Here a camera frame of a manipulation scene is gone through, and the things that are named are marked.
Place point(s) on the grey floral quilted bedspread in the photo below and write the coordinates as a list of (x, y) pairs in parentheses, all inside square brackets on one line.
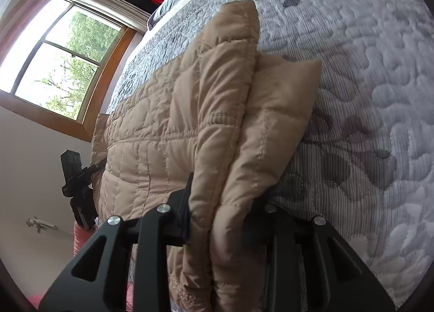
[(366, 160)]

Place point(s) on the beige quilted jacket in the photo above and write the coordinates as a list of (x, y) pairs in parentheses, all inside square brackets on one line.
[(225, 118)]

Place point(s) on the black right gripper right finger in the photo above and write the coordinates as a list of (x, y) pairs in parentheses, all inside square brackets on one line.
[(310, 267)]

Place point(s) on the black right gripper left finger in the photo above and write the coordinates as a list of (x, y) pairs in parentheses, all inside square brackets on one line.
[(97, 277)]

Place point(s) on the wooden framed side window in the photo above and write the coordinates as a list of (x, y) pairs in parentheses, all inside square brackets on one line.
[(58, 59)]

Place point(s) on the white window curtain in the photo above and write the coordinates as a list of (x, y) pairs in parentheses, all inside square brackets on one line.
[(120, 10)]

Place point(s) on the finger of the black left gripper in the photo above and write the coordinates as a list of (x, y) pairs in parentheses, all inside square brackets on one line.
[(87, 172)]

